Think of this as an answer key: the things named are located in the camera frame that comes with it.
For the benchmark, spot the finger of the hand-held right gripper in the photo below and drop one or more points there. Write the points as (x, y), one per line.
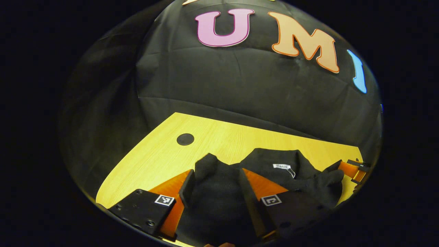
(348, 169)

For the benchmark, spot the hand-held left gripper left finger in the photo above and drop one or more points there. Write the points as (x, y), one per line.
(187, 188)

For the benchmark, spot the black buttoned cardigan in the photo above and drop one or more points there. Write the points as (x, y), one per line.
(216, 199)

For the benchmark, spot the black backdrop cloth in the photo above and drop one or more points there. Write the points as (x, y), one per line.
(240, 85)

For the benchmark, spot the black round table grommet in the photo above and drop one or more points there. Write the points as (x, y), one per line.
(185, 139)

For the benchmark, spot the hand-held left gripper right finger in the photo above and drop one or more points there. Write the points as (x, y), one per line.
(253, 206)

